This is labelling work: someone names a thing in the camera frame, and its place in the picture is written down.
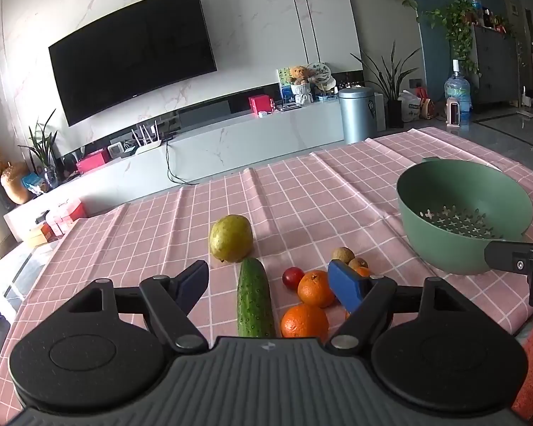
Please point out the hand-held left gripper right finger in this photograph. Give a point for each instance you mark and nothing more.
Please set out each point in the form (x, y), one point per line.
(344, 286)

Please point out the grey drawer cabinet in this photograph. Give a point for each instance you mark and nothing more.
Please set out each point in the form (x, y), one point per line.
(497, 66)

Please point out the green plant in glass vase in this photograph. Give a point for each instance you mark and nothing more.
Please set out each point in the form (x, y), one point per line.
(44, 151)

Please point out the small brown fruit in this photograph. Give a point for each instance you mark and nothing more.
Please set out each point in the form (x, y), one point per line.
(343, 254)
(359, 262)

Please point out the white marble television cabinet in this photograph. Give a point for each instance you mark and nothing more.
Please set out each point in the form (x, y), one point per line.
(248, 142)

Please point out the blue-grey metal trash can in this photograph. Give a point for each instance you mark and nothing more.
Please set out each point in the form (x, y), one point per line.
(357, 115)

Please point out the trailing green vine plant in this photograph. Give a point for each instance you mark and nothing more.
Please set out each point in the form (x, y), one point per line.
(453, 22)

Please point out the large orange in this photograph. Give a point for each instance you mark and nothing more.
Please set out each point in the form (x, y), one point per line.
(304, 321)
(315, 288)

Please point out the small orange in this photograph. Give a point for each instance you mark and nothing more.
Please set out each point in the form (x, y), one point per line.
(363, 271)

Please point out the white flower vase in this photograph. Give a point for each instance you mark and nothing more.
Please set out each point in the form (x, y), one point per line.
(302, 94)

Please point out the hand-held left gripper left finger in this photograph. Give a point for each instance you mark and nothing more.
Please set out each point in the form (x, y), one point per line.
(193, 286)

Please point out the pink checked tablecloth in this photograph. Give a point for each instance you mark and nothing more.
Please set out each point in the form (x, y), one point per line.
(160, 230)

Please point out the dried flowers in brown vase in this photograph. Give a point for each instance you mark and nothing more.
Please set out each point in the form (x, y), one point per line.
(15, 184)

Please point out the black flat television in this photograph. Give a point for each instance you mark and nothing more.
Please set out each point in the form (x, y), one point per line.
(133, 53)

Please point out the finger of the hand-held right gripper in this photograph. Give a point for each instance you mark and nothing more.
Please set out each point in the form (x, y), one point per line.
(502, 255)

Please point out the yellow-green pear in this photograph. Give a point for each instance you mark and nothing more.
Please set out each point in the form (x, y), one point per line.
(231, 237)

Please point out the small red tomato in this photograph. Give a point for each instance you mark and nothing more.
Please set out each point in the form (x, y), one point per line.
(292, 278)

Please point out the white router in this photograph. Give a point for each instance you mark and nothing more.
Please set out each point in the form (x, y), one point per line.
(147, 145)

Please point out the green cucumber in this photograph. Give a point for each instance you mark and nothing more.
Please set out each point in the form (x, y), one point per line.
(254, 301)

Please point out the long-leaf plant in black pot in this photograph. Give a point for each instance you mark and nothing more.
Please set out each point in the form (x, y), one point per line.
(393, 97)

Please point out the red box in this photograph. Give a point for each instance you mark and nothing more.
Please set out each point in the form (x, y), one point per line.
(260, 104)

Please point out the white plastic bag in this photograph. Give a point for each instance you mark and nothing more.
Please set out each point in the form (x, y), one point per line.
(409, 107)

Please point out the blue water bottle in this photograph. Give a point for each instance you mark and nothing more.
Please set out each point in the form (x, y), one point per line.
(457, 88)

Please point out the pink-red flat box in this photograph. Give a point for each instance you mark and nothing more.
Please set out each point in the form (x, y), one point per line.
(92, 162)

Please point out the blue picture book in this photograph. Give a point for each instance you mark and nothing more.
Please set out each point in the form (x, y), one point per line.
(285, 84)

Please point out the green colander bowl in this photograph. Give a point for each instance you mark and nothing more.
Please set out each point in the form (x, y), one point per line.
(426, 230)

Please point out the brown teddy bear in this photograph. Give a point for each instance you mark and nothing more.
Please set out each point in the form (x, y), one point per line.
(300, 74)

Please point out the round paper fan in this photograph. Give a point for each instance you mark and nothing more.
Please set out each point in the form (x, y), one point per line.
(320, 75)

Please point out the pink small heater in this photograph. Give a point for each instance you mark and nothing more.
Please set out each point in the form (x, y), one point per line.
(454, 113)

